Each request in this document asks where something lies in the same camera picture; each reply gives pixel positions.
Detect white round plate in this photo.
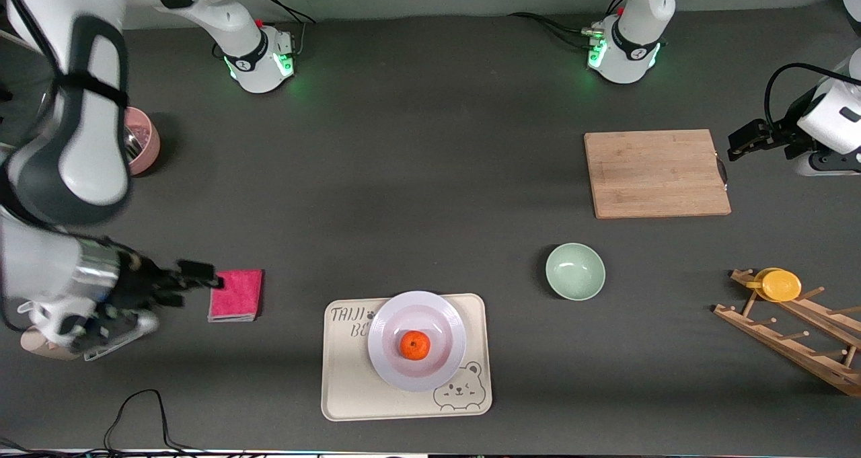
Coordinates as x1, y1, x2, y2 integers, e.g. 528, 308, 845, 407
367, 291, 467, 393

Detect orange fruit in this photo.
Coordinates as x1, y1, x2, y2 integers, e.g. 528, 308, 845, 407
401, 331, 431, 361

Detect pink folded cloth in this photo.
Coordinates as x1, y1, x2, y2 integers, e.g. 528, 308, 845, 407
207, 269, 264, 323

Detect wooden cutting board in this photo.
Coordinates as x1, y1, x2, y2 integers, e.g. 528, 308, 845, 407
584, 130, 732, 219

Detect beige cup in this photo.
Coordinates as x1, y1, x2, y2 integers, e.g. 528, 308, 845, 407
20, 327, 85, 362

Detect pink bowl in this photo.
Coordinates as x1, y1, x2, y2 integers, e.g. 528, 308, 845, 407
123, 106, 161, 176

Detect yellow mug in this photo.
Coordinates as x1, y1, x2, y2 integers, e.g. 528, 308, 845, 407
745, 268, 802, 303

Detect beige bear print tray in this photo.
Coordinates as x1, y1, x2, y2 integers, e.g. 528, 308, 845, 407
321, 293, 493, 422

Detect wooden peg drying rack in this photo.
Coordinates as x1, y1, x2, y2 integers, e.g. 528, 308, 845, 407
713, 268, 861, 398

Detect pale green bowl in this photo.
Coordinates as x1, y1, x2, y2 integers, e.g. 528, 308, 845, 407
546, 243, 606, 302

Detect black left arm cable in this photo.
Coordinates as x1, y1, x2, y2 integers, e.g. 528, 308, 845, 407
765, 63, 861, 132

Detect black floor cable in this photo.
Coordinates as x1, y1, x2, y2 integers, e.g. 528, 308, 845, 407
103, 389, 202, 456

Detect black left base cables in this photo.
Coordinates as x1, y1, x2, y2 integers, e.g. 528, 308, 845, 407
508, 11, 606, 50

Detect black base cables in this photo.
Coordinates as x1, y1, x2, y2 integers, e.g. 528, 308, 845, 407
508, 11, 606, 50
252, 0, 321, 59

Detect black right base cables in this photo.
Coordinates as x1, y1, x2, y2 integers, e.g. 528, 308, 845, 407
252, 0, 321, 59

